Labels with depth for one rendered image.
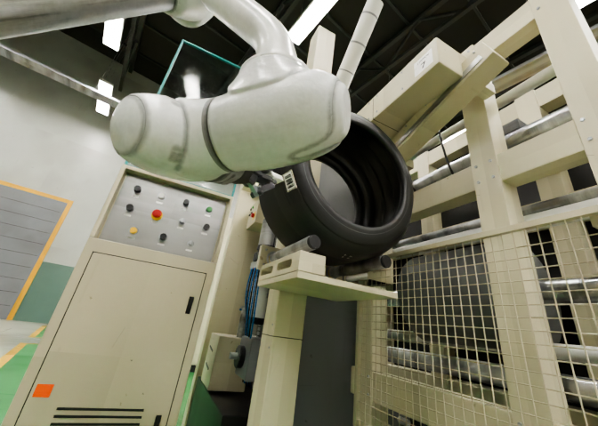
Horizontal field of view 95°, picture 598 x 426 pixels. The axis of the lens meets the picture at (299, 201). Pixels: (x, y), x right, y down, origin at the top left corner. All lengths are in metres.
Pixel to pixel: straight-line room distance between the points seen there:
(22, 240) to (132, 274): 8.44
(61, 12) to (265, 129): 0.49
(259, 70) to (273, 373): 1.03
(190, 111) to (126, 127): 0.07
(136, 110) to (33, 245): 9.44
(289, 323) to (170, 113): 0.97
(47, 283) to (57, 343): 8.25
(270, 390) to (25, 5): 1.17
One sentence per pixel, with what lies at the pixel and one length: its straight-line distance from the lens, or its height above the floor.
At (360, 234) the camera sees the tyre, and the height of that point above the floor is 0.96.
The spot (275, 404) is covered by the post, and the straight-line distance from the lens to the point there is 1.20.
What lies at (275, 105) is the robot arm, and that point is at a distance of 0.31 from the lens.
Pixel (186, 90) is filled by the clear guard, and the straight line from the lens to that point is 1.89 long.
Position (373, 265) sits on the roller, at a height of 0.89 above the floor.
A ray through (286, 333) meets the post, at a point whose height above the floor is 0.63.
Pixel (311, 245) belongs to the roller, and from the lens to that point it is 0.83.
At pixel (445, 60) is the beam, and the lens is 1.32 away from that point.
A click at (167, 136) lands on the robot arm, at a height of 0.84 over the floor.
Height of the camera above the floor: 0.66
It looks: 25 degrees up
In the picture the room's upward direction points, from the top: 8 degrees clockwise
